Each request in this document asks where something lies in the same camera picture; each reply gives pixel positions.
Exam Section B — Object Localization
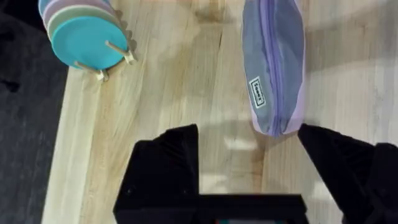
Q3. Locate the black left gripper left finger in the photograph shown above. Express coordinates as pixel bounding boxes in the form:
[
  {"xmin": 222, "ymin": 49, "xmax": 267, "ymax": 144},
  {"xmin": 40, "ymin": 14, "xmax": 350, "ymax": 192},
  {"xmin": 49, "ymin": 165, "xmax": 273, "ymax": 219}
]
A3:
[{"xmin": 113, "ymin": 123, "xmax": 200, "ymax": 224}]

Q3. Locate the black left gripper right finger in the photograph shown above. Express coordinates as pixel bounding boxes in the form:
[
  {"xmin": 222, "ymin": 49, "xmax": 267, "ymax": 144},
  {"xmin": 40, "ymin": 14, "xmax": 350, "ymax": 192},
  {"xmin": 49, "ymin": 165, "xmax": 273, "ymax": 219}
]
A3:
[{"xmin": 297, "ymin": 123, "xmax": 398, "ymax": 224}]

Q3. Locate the grey and lilac zip bag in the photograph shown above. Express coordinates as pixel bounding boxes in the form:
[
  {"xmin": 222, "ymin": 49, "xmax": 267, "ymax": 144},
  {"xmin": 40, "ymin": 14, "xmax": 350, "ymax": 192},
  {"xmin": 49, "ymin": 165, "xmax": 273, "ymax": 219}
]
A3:
[{"xmin": 241, "ymin": 0, "xmax": 307, "ymax": 138}]

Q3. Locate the wooden peg plate rack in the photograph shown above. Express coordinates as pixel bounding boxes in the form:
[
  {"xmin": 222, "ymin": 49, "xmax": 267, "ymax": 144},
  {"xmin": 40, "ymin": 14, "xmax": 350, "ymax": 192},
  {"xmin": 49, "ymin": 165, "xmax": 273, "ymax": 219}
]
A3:
[{"xmin": 73, "ymin": 8, "xmax": 138, "ymax": 82}]

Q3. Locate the turquoise plate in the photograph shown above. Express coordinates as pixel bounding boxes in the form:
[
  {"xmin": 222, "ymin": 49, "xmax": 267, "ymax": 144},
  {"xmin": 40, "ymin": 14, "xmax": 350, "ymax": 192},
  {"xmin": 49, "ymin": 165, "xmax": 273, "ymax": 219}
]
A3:
[{"xmin": 51, "ymin": 16, "xmax": 129, "ymax": 71}]

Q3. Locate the sage green plate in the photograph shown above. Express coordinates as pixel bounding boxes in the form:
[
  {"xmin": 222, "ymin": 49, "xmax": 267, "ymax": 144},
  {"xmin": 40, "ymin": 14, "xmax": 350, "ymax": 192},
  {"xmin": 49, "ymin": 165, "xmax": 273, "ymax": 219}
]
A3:
[{"xmin": 47, "ymin": 4, "xmax": 121, "ymax": 41}]

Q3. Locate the lilac plate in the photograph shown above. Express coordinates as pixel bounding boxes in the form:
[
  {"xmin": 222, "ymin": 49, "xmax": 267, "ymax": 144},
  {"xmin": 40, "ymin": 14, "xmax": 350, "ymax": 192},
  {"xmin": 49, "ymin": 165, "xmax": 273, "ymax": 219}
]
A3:
[{"xmin": 42, "ymin": 0, "xmax": 115, "ymax": 29}]

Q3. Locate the light blue plate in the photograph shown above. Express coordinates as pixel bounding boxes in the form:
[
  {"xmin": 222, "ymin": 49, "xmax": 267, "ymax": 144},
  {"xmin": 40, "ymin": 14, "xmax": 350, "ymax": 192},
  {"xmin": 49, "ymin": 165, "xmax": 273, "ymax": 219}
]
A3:
[{"xmin": 37, "ymin": 0, "xmax": 50, "ymax": 18}]

